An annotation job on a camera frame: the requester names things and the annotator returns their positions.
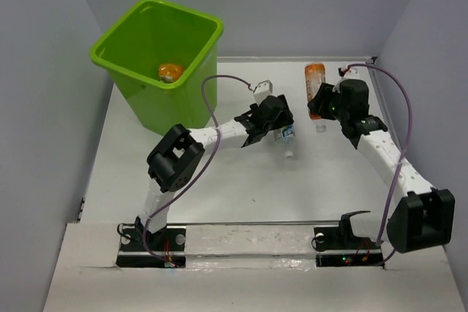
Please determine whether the clear bottle green white label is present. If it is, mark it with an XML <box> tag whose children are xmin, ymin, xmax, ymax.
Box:
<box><xmin>273</xmin><ymin>124</ymin><xmax>295</xmax><ymax>158</ymax></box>

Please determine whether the orange capped orange label bottle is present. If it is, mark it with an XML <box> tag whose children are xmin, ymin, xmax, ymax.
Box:
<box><xmin>304</xmin><ymin>63</ymin><xmax>326</xmax><ymax>133</ymax></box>

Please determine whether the small orange juice bottle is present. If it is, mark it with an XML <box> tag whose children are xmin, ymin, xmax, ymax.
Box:
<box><xmin>158</xmin><ymin>63</ymin><xmax>184</xmax><ymax>83</ymax></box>

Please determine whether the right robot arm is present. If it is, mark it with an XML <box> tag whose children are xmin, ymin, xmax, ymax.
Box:
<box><xmin>308</xmin><ymin>79</ymin><xmax>455</xmax><ymax>254</ymax></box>

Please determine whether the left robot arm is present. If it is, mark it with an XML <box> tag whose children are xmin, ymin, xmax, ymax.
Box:
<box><xmin>135</xmin><ymin>94</ymin><xmax>294</xmax><ymax>250</ymax></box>

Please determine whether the green plastic bin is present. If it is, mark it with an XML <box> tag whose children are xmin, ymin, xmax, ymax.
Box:
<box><xmin>89</xmin><ymin>0</ymin><xmax>224</xmax><ymax>134</ymax></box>

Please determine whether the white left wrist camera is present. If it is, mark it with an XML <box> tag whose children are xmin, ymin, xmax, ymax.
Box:
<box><xmin>253</xmin><ymin>80</ymin><xmax>273</xmax><ymax>106</ymax></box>

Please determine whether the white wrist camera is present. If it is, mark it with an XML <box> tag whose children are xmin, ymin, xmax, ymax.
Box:
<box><xmin>253</xmin><ymin>80</ymin><xmax>273</xmax><ymax>106</ymax></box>
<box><xmin>337</xmin><ymin>66</ymin><xmax>361</xmax><ymax>85</ymax></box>

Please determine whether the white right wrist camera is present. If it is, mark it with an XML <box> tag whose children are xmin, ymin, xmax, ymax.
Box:
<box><xmin>337</xmin><ymin>66</ymin><xmax>361</xmax><ymax>85</ymax></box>

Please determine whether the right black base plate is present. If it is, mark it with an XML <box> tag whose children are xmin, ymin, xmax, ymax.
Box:
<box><xmin>311</xmin><ymin>210</ymin><xmax>385</xmax><ymax>267</ymax></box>

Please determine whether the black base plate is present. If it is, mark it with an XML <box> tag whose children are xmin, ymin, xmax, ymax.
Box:
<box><xmin>311</xmin><ymin>210</ymin><xmax>385</xmax><ymax>267</ymax></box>
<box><xmin>116</xmin><ymin>223</ymin><xmax>186</xmax><ymax>269</ymax></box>

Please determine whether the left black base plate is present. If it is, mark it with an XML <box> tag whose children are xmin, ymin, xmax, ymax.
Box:
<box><xmin>116</xmin><ymin>223</ymin><xmax>186</xmax><ymax>269</ymax></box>

